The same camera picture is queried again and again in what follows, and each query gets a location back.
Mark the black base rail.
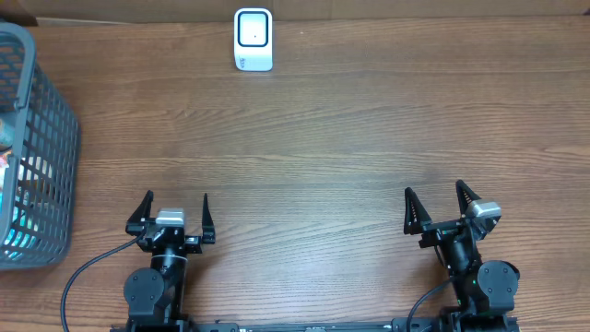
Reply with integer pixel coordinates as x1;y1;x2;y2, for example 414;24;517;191
109;318;522;332

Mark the grey plastic mesh basket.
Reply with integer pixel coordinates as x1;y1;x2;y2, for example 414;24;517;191
1;22;81;270

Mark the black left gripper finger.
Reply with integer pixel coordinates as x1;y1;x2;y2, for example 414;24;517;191
202;194;216;244
125;190;153;235

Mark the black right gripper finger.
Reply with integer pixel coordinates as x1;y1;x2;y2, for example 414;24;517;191
455;180;481;216
403;187;432;235

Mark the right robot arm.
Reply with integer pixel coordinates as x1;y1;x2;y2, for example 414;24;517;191
403;180;520;332

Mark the orange snack pack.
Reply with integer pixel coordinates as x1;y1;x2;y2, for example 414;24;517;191
0;150;12;187

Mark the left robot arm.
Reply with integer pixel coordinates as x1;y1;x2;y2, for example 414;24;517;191
124;191;216;331

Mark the teal snack packet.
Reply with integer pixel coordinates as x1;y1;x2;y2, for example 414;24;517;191
1;157;54;263

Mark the green lid jar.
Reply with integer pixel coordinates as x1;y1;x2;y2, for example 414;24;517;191
0;112;17;152

